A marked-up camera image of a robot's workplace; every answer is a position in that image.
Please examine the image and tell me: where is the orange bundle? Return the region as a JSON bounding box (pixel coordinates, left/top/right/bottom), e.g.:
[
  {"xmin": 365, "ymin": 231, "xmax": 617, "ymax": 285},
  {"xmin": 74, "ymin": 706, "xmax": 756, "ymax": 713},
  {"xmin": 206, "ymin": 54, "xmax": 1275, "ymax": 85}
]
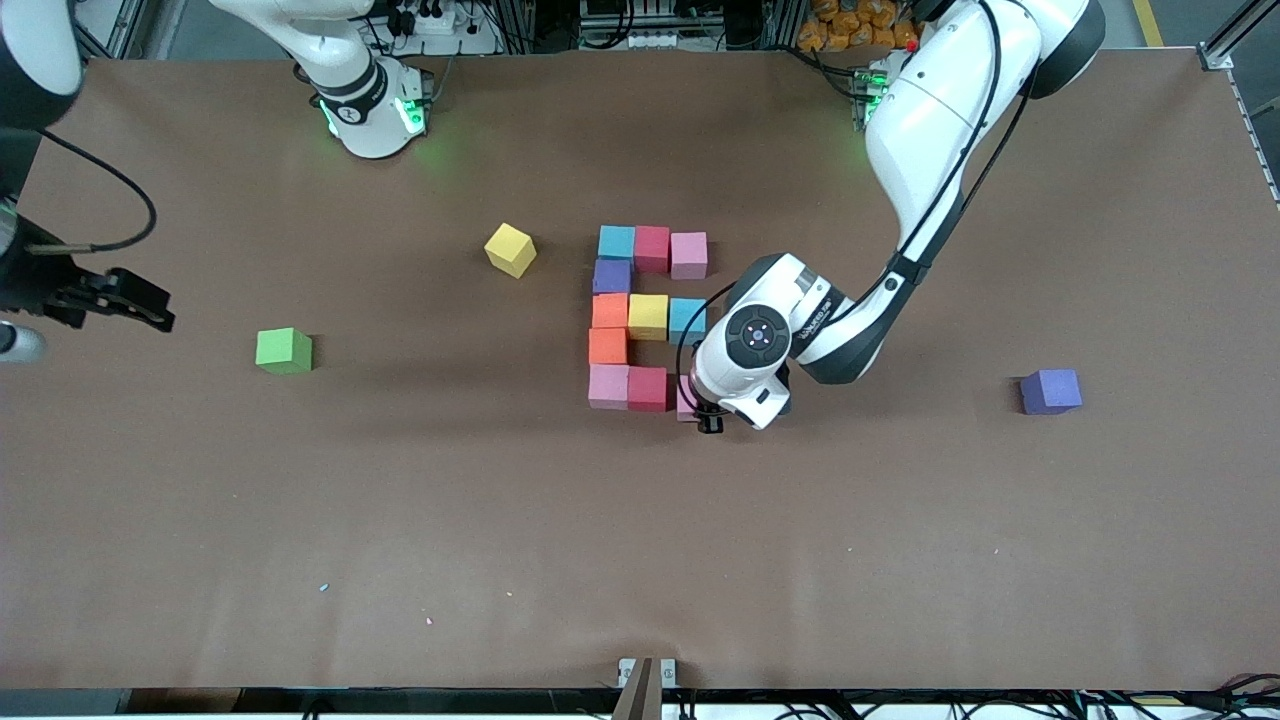
[{"xmin": 797, "ymin": 0, "xmax": 921, "ymax": 53}]

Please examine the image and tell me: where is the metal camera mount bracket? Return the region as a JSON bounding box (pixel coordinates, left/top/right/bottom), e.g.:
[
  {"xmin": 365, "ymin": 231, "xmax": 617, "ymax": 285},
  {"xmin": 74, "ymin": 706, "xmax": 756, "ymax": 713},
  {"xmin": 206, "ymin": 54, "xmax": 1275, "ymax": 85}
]
[{"xmin": 617, "ymin": 657, "xmax": 679, "ymax": 720}]

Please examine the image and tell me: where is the light blue foam cube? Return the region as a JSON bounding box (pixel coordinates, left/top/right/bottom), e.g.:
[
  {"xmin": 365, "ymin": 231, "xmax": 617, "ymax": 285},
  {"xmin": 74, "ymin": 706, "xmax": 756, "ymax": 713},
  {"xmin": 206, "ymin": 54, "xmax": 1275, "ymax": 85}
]
[{"xmin": 668, "ymin": 297, "xmax": 709, "ymax": 347}]

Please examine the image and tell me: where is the yellow foam cube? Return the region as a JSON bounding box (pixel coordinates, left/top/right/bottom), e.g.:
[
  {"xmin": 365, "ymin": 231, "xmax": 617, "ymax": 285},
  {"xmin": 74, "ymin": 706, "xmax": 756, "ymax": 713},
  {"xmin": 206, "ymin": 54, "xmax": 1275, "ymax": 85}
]
[
  {"xmin": 628, "ymin": 293, "xmax": 670, "ymax": 343},
  {"xmin": 484, "ymin": 222, "xmax": 538, "ymax": 280}
]

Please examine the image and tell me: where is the black cable bundle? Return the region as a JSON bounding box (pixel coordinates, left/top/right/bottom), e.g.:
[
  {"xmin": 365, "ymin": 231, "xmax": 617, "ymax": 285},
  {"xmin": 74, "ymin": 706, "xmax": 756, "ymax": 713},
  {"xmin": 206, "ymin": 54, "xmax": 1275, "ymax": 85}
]
[{"xmin": 770, "ymin": 680, "xmax": 1280, "ymax": 720}]

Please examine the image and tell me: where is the red foam cube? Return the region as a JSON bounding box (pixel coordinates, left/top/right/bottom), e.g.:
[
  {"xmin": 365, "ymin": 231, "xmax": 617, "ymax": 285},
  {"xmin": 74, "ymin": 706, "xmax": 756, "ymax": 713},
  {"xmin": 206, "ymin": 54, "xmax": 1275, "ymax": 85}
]
[
  {"xmin": 627, "ymin": 366, "xmax": 669, "ymax": 413},
  {"xmin": 634, "ymin": 225, "xmax": 672, "ymax": 275}
]

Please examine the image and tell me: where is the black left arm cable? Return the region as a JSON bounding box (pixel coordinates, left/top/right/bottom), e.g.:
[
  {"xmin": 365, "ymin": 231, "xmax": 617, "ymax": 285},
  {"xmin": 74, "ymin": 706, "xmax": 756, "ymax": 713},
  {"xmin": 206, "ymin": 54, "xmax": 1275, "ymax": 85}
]
[{"xmin": 675, "ymin": 282, "xmax": 741, "ymax": 401}]

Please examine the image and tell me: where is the green foam cube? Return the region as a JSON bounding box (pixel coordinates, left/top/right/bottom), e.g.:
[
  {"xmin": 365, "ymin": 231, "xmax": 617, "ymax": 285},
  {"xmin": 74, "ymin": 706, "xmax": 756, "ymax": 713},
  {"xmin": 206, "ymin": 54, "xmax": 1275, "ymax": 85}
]
[{"xmin": 255, "ymin": 327, "xmax": 314, "ymax": 376}]

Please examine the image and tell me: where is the aluminium table edge rail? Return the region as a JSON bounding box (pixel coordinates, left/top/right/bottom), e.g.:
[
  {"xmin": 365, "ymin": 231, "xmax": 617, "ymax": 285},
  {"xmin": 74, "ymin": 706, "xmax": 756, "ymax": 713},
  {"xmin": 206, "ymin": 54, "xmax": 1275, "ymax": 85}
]
[{"xmin": 1228, "ymin": 68, "xmax": 1280, "ymax": 206}]

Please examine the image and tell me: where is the aluminium frame post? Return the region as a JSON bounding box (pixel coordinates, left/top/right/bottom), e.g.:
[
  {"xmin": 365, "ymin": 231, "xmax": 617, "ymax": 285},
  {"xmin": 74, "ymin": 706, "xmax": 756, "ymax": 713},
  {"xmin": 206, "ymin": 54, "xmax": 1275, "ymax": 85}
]
[{"xmin": 1195, "ymin": 0, "xmax": 1280, "ymax": 71}]

